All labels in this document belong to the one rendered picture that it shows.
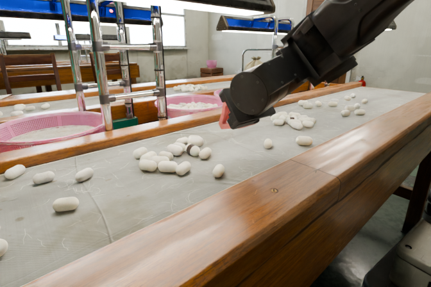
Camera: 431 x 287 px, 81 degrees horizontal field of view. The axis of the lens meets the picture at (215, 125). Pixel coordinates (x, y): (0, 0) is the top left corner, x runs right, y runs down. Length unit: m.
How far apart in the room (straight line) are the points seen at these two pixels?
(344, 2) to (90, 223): 0.39
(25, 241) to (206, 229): 0.22
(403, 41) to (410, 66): 0.43
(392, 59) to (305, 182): 4.84
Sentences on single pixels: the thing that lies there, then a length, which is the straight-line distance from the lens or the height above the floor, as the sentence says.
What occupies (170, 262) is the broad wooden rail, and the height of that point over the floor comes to 0.76.
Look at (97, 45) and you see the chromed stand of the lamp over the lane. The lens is 0.64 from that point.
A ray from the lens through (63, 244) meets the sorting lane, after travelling 0.37.
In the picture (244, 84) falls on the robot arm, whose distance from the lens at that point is 0.32.
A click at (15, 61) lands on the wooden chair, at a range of 2.87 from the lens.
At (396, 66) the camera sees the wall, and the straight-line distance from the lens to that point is 5.19.
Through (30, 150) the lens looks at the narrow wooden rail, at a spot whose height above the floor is 0.76.
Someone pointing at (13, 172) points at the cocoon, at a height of 0.75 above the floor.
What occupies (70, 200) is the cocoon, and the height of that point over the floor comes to 0.76.
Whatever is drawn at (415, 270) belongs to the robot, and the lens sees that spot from 0.86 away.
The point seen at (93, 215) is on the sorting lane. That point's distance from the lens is 0.40.
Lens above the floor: 0.96
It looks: 17 degrees down
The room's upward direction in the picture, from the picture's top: straight up
